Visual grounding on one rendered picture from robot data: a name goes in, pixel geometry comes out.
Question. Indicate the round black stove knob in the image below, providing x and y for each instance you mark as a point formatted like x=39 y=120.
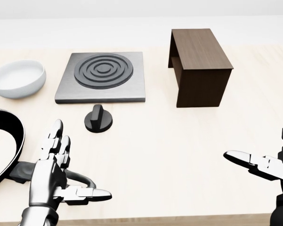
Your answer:
x=98 y=118

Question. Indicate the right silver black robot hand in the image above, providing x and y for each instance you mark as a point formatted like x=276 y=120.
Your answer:
x=261 y=164

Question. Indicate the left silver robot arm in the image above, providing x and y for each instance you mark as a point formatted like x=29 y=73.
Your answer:
x=38 y=215

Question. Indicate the black frying pan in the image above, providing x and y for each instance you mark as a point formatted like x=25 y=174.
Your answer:
x=9 y=153

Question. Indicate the white ceramic bowl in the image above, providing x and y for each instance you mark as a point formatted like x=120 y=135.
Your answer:
x=17 y=78

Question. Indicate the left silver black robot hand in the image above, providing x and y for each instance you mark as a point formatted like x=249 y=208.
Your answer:
x=43 y=179

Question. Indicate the dark brown wooden shelf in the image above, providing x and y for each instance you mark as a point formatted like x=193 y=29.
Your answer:
x=202 y=70

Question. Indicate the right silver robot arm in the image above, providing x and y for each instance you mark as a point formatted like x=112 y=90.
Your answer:
x=282 y=210

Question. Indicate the grey square stove plate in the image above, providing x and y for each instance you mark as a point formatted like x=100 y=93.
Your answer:
x=100 y=77

